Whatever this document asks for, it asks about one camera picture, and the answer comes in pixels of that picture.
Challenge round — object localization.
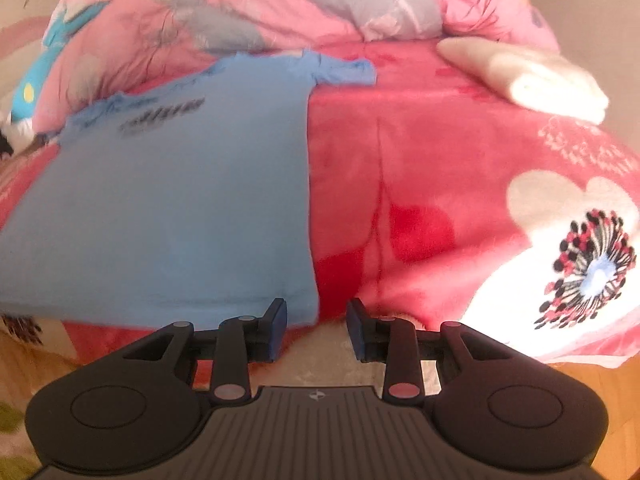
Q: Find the red floral blanket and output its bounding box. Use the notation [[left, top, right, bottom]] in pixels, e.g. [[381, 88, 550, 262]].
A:
[[0, 37, 640, 366]]

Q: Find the blue printed t-shirt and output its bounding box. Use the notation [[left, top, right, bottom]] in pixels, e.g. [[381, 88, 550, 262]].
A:
[[0, 50, 377, 331]]

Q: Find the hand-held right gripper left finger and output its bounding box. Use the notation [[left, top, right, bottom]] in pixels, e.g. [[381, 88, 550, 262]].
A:
[[122, 298, 288, 403]]

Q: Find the pink floral quilt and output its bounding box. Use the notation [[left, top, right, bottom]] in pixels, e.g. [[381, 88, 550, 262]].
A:
[[32, 0, 561, 133]]

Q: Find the pink and cream headboard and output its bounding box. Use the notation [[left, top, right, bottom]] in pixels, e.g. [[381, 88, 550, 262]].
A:
[[0, 12, 56, 106]]

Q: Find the cream folded towel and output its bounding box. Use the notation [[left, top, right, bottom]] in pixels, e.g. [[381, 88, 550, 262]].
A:
[[436, 36, 610, 125]]

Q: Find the blue printed bedding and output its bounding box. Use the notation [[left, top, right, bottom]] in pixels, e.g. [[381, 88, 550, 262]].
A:
[[10, 0, 111, 123]]

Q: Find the white pillow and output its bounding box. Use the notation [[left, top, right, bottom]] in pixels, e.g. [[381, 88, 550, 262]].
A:
[[0, 120, 36, 151]]

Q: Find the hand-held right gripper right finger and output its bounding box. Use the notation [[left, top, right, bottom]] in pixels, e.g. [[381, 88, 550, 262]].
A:
[[346, 298, 516, 403]]

